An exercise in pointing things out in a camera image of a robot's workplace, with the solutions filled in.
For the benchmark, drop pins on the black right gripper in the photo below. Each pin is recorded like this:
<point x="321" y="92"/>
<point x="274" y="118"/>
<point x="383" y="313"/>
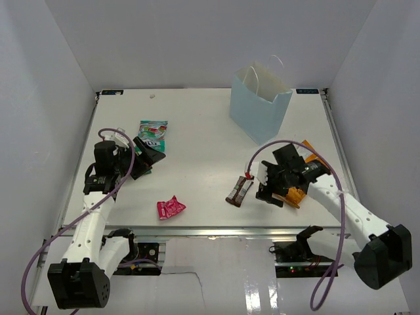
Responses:
<point x="265" y="194"/>

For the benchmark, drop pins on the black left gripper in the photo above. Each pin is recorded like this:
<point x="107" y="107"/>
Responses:
<point x="142" y="161"/>

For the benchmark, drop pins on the orange Kettle chips bag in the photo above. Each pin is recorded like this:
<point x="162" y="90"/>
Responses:
<point x="295" y="196"/>

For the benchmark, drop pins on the green Fox's candy bag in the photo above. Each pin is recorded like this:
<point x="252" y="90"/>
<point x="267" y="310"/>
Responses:
<point x="153" y="133"/>

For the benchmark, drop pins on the brown chocolate bar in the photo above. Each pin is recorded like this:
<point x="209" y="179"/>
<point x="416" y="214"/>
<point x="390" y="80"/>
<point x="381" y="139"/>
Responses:
<point x="239" y="191"/>

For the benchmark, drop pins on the pink candy packet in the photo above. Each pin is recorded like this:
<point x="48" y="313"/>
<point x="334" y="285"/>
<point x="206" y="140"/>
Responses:
<point x="168" y="209"/>

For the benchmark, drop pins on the light blue paper bag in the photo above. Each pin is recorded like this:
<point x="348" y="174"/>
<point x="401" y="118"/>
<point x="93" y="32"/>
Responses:
<point x="258" y="101"/>

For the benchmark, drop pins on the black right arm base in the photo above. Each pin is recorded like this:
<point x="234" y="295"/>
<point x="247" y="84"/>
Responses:
<point x="291" y="262"/>

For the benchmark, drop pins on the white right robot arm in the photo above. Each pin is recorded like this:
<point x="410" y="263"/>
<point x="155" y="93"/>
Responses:
<point x="378" y="251"/>

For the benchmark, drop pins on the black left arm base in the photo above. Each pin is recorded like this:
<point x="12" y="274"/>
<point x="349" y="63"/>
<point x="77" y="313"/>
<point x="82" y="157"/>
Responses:
<point x="145" y="263"/>

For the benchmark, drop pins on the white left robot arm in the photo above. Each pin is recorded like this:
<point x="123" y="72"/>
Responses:
<point x="82" y="278"/>

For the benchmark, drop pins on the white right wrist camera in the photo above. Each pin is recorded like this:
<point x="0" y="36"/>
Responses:
<point x="257" y="170"/>

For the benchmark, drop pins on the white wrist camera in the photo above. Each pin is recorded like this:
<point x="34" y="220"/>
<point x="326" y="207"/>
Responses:
<point x="119" y="139"/>
<point x="257" y="170"/>

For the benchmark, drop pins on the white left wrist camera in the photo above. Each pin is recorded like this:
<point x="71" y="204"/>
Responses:
<point x="119" y="139"/>

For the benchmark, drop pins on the aluminium table edge rail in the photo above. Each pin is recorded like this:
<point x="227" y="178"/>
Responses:
<point x="142" y="231"/>

